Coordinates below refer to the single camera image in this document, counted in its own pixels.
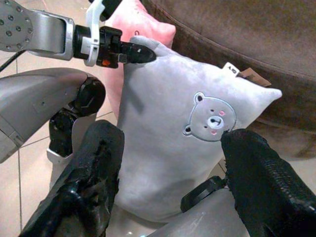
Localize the silver robot left leg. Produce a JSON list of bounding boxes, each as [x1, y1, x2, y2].
[[0, 67, 107, 191]]

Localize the grey bear pillow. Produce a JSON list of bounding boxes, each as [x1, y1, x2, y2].
[[115, 36, 283, 223]]

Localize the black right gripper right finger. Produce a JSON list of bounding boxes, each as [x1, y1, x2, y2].
[[221, 128, 316, 237]]

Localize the brown sofa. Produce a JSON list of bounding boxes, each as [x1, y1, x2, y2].
[[140, 0, 316, 158]]

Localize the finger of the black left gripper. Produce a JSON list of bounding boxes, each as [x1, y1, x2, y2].
[[120, 41, 157, 64]]

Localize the brown paper tag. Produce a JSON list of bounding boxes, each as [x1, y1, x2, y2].
[[237, 70, 273, 87]]

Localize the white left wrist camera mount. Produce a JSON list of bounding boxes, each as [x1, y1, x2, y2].
[[83, 0, 123, 68]]

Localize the pink pillow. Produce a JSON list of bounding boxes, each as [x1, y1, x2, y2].
[[105, 0, 177, 119]]

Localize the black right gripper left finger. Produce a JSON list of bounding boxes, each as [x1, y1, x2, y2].
[[19, 120, 125, 237]]

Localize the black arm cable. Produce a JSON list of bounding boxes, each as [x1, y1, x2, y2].
[[0, 50, 27, 73]]

